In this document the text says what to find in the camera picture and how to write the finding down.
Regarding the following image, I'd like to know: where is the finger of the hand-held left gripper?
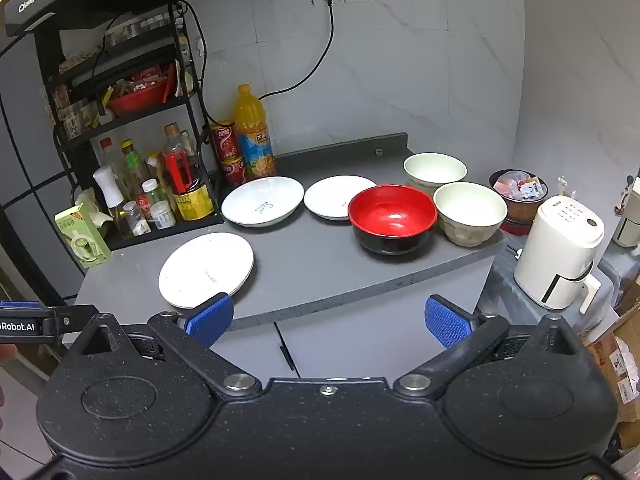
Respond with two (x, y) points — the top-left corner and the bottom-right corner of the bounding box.
(54, 304), (100, 337)

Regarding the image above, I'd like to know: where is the spray bottle with white top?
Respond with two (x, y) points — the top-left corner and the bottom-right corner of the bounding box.
(92, 165), (135, 239)

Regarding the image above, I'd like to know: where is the brown bowl with packets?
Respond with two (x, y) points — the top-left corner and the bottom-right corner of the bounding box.
(489, 169), (549, 227)

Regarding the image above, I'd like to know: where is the red toaster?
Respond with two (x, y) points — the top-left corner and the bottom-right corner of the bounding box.
(162, 123), (202, 196)

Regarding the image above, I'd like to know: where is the yellow tin can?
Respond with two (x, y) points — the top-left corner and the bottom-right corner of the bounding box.
(173, 184), (216, 222)

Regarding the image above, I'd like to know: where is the red basket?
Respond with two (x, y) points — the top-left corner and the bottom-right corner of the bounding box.
(106, 80), (172, 120)

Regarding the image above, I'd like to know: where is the white appliance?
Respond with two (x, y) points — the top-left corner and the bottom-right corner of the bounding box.
(613, 175), (640, 249)

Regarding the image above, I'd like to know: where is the green glass bottle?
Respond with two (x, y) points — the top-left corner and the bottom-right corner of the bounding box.
(121, 139), (152, 198)

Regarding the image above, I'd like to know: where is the bottle with red cap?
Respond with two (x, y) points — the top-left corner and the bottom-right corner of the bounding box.
(98, 138), (119, 170)

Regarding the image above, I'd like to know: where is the red and black bowl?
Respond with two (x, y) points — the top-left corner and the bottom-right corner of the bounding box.
(348, 185), (438, 256)

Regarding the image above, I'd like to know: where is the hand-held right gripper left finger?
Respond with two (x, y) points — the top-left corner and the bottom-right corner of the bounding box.
(75, 292), (264, 398)

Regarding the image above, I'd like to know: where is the small white lidded jar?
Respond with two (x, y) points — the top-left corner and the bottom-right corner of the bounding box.
(150, 201), (177, 230)

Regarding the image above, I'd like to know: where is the black metal kitchen rack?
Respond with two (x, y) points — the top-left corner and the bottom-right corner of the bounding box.
(34, 4), (225, 252)

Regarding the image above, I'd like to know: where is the white plate with blue mark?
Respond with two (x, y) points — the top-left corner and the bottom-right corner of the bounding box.
(221, 176), (305, 228)

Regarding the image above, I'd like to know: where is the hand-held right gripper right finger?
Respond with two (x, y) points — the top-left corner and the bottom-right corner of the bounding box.
(393, 296), (584, 399)

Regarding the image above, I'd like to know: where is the black plug and cable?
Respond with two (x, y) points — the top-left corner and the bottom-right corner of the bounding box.
(258, 0), (335, 102)

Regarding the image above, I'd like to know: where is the white bowl with brown rim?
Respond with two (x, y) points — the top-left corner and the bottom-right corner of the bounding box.
(158, 232), (255, 310)

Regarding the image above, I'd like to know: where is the clear spice jar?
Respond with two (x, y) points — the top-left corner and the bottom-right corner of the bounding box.
(123, 201), (151, 236)

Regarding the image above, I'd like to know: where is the red drink can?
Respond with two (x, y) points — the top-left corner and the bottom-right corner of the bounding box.
(211, 120), (239, 162)
(222, 155), (247, 187)

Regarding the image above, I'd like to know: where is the white air fryer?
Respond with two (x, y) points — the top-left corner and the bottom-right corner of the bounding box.
(514, 195), (605, 311)

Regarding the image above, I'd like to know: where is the small bottle with red label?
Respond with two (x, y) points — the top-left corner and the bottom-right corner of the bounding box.
(142, 178), (166, 211)

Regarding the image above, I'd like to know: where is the cardboard box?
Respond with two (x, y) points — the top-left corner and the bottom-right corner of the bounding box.
(584, 297), (640, 453)

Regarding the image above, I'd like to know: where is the green sponge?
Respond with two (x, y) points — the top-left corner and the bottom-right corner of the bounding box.
(54, 203), (112, 269)

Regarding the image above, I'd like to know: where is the orange juice bottle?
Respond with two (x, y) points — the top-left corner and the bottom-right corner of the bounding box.
(234, 84), (277, 180)

